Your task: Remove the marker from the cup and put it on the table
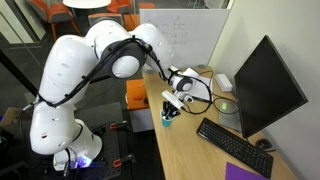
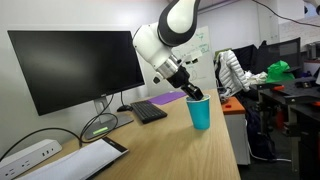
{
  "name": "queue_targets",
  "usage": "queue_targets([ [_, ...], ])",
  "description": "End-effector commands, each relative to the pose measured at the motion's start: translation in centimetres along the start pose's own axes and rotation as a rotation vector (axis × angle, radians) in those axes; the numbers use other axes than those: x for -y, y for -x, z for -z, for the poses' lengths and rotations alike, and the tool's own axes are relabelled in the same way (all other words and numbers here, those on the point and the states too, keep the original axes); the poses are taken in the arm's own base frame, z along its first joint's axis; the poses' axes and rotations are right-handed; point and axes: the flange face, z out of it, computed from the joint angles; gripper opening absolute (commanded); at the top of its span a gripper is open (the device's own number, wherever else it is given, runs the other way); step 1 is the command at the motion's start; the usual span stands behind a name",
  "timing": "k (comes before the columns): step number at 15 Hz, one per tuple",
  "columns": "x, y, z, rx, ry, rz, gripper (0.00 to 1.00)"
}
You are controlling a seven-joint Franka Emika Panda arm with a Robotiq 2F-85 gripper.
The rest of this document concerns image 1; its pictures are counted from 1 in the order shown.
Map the black computer monitor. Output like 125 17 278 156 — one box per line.
233 34 309 139

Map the white paper stack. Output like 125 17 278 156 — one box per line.
181 67 215 103

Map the round white table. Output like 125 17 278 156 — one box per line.
62 0 112 10

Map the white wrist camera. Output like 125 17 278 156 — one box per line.
161 90 185 110

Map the orange handled clamp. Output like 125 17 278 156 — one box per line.
112 153 137 169
109 120 130 131

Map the cardboard box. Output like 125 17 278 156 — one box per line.
0 106 25 128

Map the black computer mouse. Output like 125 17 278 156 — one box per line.
254 138 275 152

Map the small white box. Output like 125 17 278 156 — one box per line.
214 73 234 93

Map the purple paper sheet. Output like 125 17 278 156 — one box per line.
225 161 271 180

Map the white whiteboard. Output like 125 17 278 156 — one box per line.
139 8 231 71

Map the grey pad with green light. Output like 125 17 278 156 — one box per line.
217 98 243 133

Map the black looping cable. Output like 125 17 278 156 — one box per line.
181 74 215 116

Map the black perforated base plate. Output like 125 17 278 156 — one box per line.
39 121 123 180

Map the black keyboard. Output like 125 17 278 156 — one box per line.
195 117 275 180

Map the teal plastic cup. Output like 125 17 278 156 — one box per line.
160 109 175 128

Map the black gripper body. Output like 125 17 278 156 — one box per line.
162 99 181 114

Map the orange and grey chair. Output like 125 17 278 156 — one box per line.
87 12 125 28

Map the black cable bundle on arm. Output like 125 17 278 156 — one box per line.
19 35 174 116

